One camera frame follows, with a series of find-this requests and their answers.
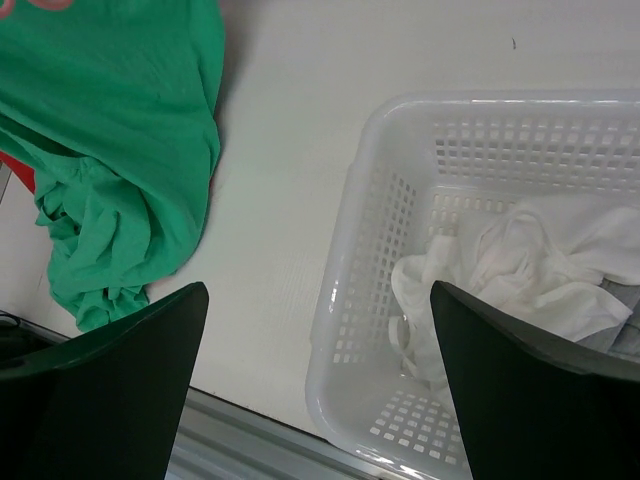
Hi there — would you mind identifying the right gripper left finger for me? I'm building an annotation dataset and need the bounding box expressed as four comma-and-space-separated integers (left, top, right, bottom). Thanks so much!
1, 282, 209, 479

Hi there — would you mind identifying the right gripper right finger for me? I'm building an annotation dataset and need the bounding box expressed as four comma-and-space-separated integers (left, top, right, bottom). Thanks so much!
430, 281, 639, 479

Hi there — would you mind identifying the grey tank top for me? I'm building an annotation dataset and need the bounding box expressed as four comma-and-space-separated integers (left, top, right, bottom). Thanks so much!
578, 280, 639, 363

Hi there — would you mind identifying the white tank top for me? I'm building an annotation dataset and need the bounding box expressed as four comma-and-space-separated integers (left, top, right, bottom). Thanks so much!
389, 195, 639, 390

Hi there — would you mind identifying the red tank top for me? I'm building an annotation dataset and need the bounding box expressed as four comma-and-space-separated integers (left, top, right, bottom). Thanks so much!
0, 152, 35, 194

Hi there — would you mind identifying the green tank top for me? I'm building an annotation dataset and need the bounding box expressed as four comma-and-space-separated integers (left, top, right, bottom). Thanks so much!
1, 1, 225, 332

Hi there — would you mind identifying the white plastic basket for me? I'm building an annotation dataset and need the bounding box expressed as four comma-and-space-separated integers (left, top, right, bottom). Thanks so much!
305, 90, 639, 479

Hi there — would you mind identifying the front aluminium rail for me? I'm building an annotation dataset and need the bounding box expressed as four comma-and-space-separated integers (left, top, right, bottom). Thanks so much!
167, 389, 472, 479

